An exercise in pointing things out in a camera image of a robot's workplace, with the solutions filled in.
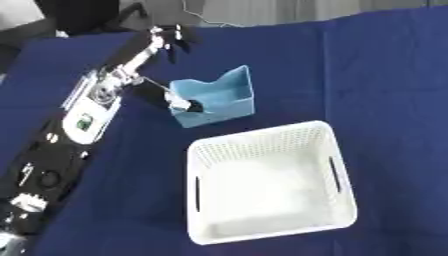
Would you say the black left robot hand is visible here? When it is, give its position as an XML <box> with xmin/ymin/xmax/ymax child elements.
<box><xmin>115</xmin><ymin>23</ymin><xmax>207</xmax><ymax>114</ymax></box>

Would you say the light blue box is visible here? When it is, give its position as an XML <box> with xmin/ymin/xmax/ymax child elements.
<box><xmin>166</xmin><ymin>64</ymin><xmax>258</xmax><ymax>129</ymax></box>

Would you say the black chair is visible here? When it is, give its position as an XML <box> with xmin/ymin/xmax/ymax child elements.
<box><xmin>33</xmin><ymin>0</ymin><xmax>151</xmax><ymax>36</ymax></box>

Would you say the white perforated plastic basket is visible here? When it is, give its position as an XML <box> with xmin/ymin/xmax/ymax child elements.
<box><xmin>185</xmin><ymin>120</ymin><xmax>359</xmax><ymax>246</ymax></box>

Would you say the white cable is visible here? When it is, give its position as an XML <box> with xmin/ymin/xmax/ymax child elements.
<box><xmin>178</xmin><ymin>0</ymin><xmax>244</xmax><ymax>28</ymax></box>

